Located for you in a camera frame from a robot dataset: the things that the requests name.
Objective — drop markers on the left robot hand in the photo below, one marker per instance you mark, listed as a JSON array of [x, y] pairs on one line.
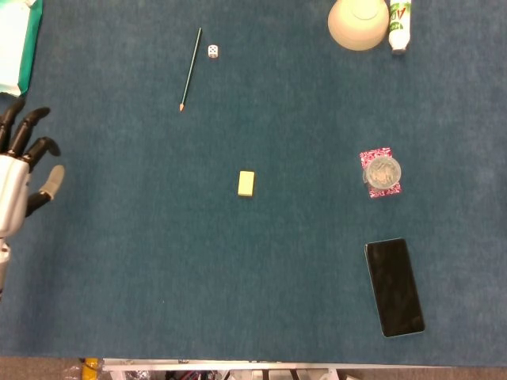
[[12, 186]]

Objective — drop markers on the white die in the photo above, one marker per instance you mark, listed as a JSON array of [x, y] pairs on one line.
[[213, 51]]

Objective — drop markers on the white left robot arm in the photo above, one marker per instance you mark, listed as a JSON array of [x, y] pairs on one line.
[[3, 261]]

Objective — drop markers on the green wet wipes pack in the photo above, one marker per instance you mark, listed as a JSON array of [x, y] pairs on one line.
[[14, 39]]

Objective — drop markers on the teal felt table cloth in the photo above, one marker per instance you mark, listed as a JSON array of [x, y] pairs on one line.
[[158, 237]]

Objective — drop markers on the yellow object under table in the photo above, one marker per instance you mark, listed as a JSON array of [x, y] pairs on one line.
[[90, 368]]

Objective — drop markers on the green pencil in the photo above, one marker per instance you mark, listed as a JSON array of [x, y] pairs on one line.
[[191, 67]]

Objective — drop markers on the yellow rectangular block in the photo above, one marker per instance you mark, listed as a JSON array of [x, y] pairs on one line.
[[246, 183]]

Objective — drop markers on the red patterned coaster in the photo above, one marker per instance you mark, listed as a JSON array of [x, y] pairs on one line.
[[376, 153]]

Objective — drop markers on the clear jar of clips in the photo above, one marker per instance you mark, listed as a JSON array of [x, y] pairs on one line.
[[383, 173]]

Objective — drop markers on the cream upturned bowl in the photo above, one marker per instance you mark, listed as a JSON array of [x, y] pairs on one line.
[[358, 23]]

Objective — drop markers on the black smartphone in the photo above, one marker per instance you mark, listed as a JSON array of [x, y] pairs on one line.
[[394, 287]]

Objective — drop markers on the white bottle green label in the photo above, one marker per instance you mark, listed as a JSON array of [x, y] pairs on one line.
[[399, 27]]

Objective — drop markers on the white metal base frame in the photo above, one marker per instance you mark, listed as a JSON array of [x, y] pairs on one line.
[[178, 363]]

